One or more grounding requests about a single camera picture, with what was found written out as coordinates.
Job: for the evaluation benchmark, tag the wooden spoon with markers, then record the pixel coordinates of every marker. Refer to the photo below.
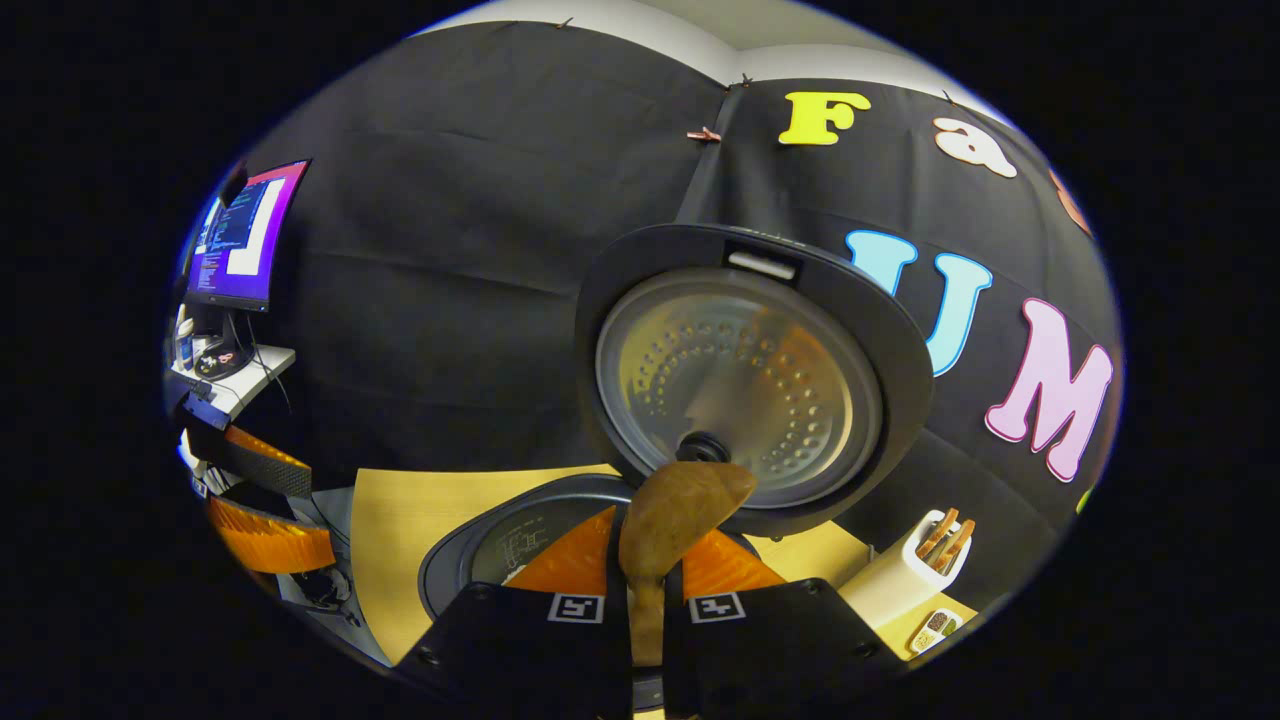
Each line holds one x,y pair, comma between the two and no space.
670,520

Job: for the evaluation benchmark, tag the computer monitor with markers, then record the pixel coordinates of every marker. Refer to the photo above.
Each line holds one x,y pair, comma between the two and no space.
245,240

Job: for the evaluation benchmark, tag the white side desk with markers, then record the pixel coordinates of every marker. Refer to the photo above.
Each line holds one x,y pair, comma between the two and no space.
255,375

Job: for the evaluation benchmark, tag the toast bread slice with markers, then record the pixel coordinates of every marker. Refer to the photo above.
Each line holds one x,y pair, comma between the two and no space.
938,535
955,545

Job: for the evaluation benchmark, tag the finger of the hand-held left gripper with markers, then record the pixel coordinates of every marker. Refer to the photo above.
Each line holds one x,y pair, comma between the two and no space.
275,545
250,465

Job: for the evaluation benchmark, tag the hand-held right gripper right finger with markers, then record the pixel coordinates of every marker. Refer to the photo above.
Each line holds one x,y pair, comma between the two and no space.
780,650

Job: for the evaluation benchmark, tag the black rice cooker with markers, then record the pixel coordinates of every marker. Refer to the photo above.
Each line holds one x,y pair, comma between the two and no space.
740,380

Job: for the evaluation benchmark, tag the copper backdrop clip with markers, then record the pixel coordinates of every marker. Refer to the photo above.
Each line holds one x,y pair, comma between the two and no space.
703,134

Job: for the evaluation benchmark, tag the white toaster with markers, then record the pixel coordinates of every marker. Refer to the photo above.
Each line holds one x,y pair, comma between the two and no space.
885,590

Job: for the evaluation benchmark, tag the white divided bean dish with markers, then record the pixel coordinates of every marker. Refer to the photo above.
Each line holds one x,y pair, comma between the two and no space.
935,630

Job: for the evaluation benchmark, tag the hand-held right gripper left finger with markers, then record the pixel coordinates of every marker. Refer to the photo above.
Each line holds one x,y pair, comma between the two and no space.
520,650

